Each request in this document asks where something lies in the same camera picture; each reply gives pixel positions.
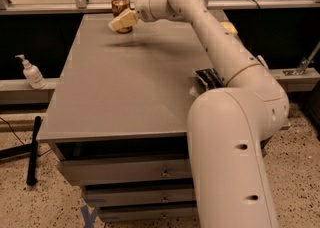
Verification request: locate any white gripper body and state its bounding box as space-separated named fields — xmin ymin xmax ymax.
xmin=135 ymin=0 xmax=167 ymax=22

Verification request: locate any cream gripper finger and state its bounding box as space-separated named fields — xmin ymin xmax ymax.
xmin=108 ymin=9 xmax=139 ymax=32

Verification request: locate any orange soda can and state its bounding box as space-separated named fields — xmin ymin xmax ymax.
xmin=111 ymin=0 xmax=133 ymax=34

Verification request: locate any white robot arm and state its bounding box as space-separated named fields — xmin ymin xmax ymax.
xmin=109 ymin=0 xmax=289 ymax=228

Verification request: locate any yellow sponge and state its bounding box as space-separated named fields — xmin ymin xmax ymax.
xmin=221 ymin=21 xmax=238 ymax=36

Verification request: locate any blue chip bag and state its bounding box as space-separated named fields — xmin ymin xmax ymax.
xmin=189 ymin=55 xmax=270 ymax=97

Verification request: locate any grey drawer cabinet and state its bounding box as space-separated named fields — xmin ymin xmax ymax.
xmin=37 ymin=9 xmax=290 ymax=224

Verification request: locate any white pump bottle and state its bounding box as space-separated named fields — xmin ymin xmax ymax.
xmin=16 ymin=54 xmax=46 ymax=89

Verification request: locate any black stand leg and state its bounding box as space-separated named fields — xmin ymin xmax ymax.
xmin=0 ymin=116 xmax=41 ymax=186

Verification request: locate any top grey drawer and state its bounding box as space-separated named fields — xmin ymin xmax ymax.
xmin=58 ymin=155 xmax=192 ymax=186

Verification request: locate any grey drawer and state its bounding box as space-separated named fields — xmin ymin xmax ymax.
xmin=82 ymin=185 xmax=195 ymax=207
xmin=58 ymin=155 xmax=192 ymax=186
xmin=98 ymin=203 xmax=198 ymax=222

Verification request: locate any middle grey drawer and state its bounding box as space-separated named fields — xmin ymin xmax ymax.
xmin=82 ymin=185 xmax=195 ymax=207

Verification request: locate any bottom grey drawer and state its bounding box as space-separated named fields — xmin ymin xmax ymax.
xmin=98 ymin=203 xmax=198 ymax=222

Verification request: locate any blue tape cross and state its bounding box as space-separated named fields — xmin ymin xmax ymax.
xmin=80 ymin=205 xmax=98 ymax=228

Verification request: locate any metal bracket on ledge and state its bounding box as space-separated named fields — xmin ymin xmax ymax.
xmin=284 ymin=41 xmax=320 ymax=76

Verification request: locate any black floor cable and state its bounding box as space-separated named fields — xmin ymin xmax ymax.
xmin=0 ymin=117 xmax=26 ymax=146

